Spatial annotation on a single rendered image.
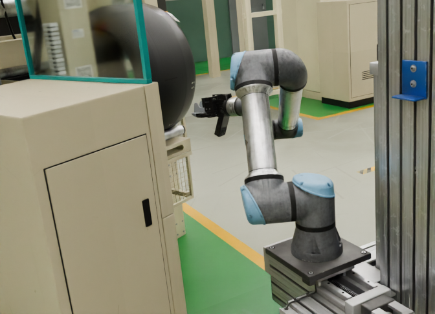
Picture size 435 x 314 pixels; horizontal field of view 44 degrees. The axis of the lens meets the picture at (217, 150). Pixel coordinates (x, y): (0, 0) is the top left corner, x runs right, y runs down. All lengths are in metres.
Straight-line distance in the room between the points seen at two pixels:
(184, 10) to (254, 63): 10.64
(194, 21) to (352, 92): 6.42
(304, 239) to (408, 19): 0.66
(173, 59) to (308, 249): 0.99
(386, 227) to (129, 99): 0.78
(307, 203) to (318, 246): 0.13
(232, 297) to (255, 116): 1.40
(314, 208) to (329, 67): 5.29
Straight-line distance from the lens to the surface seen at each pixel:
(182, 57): 2.22
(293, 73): 1.66
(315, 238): 1.56
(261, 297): 2.79
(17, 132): 1.22
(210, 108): 2.10
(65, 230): 1.28
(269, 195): 1.51
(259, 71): 1.63
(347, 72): 6.51
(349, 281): 1.61
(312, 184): 1.51
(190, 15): 12.31
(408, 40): 1.38
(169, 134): 2.35
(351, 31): 6.48
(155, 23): 2.22
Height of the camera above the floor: 1.48
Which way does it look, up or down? 16 degrees down
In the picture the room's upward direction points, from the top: 6 degrees counter-clockwise
